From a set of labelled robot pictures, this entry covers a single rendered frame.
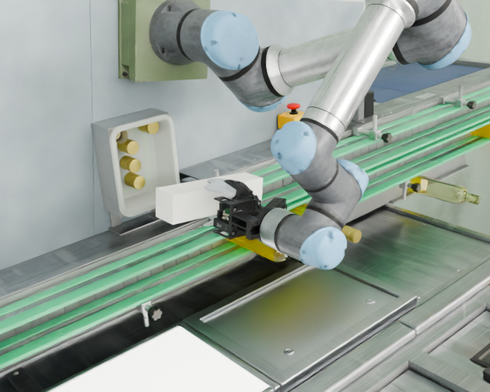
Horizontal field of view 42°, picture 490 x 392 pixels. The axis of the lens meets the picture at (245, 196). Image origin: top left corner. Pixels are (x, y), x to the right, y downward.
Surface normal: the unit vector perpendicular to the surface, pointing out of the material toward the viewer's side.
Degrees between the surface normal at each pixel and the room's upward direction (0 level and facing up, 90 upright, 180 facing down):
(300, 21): 0
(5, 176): 0
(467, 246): 90
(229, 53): 8
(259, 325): 90
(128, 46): 90
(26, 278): 90
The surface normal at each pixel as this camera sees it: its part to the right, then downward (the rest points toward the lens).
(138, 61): 0.64, 0.27
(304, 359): -0.06, -0.92
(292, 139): -0.55, -0.50
